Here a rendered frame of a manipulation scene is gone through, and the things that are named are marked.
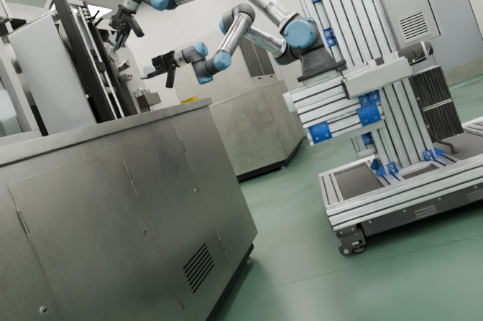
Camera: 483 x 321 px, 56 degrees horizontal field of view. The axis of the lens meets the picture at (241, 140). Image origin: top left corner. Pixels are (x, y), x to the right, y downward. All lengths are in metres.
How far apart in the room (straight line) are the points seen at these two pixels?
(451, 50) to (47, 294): 6.02
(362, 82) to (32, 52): 1.40
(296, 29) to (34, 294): 1.35
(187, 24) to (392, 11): 5.05
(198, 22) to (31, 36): 4.98
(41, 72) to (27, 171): 0.95
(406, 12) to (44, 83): 1.64
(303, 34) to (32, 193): 1.21
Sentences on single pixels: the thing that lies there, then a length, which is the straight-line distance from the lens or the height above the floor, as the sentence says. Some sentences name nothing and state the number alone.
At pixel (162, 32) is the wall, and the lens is 7.16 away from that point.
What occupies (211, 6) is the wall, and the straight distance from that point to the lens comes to 6.91.
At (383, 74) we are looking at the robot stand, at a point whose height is 0.70.
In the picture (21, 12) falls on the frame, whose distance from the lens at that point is 2.55.
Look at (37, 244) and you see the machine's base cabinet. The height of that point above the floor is 0.66.
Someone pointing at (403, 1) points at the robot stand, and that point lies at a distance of 2.27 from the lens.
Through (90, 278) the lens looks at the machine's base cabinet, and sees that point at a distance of 1.30.
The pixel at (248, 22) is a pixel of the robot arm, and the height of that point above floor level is 1.16.
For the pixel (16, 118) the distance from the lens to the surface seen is 1.35.
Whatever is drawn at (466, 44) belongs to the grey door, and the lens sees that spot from 6.66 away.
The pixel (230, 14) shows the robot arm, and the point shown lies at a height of 1.25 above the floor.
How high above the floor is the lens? 0.79
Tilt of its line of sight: 4 degrees down
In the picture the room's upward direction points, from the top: 21 degrees counter-clockwise
